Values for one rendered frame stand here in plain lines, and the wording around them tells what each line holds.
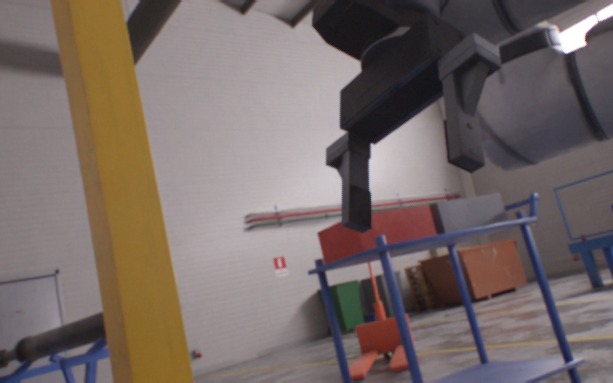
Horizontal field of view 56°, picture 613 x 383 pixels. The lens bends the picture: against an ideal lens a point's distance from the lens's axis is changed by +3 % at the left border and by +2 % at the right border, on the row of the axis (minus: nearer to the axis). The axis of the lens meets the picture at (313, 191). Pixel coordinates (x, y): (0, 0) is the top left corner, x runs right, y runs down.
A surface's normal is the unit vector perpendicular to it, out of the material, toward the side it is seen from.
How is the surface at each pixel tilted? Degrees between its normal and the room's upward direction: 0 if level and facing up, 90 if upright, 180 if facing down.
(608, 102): 114
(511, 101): 99
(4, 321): 90
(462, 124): 83
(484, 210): 90
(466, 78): 66
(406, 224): 90
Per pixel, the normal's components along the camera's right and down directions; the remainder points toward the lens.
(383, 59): -0.82, -0.32
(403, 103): -0.04, 0.86
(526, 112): -0.54, 0.14
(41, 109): 0.58, -0.29
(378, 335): -0.20, -0.15
